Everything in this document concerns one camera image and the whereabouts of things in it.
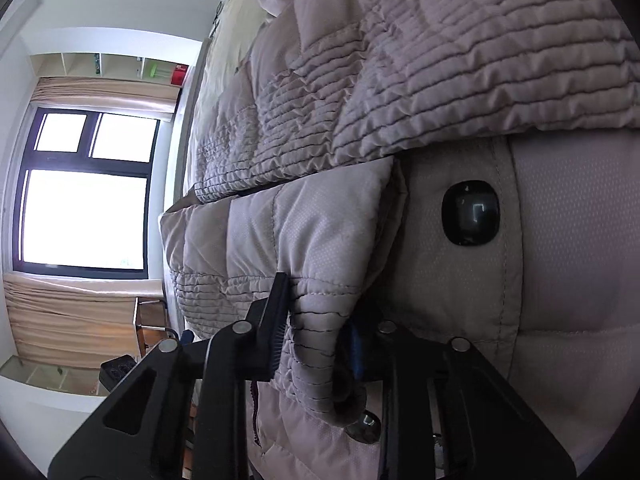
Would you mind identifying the beige curtain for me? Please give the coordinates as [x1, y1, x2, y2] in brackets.
[31, 76, 182, 113]
[2, 274, 168, 373]

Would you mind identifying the bed with beige cover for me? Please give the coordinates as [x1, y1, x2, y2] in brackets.
[190, 0, 273, 171]

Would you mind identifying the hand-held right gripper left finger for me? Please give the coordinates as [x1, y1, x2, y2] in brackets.
[47, 271, 292, 480]

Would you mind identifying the black device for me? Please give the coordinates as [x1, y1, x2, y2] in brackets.
[100, 354, 137, 389]

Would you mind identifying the wooden chair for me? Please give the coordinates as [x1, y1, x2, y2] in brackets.
[134, 296, 168, 348]

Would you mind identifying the pink quilted puffer jacket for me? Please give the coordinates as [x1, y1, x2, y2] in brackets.
[159, 0, 640, 480]

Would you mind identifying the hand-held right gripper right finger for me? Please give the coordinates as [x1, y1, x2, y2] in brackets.
[341, 317, 579, 480]

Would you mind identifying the black framed window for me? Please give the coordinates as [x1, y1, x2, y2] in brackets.
[12, 105, 163, 281]

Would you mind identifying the black charging cable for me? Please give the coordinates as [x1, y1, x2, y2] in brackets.
[212, 0, 237, 38]

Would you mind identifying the white wall shelf unit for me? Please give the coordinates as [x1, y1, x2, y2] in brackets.
[29, 51, 193, 86]

